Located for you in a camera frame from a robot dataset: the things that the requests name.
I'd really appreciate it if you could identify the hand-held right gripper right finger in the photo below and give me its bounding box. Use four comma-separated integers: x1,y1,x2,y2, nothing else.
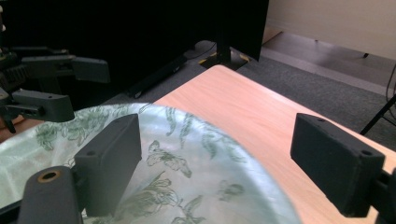
290,112,387,218

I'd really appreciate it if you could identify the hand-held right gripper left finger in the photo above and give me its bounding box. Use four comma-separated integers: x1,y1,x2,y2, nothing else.
74,113,143,218

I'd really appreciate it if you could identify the light blue mesh basket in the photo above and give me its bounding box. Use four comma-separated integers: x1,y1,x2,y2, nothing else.
0,102,303,224

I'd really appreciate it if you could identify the clear green printed plastic bag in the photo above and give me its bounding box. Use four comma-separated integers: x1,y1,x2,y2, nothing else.
0,102,303,224

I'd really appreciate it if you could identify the black curtain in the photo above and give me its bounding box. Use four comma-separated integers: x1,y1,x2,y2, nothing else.
0,0,271,108

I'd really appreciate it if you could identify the long black stand foot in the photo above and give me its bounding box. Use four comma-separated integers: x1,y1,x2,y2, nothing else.
125,55,189,100

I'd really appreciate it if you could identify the black stand base yellow tape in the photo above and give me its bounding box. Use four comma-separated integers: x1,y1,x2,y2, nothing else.
186,39,252,71

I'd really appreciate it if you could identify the black wall socket cable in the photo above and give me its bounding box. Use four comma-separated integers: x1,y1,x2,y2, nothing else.
385,63,396,105

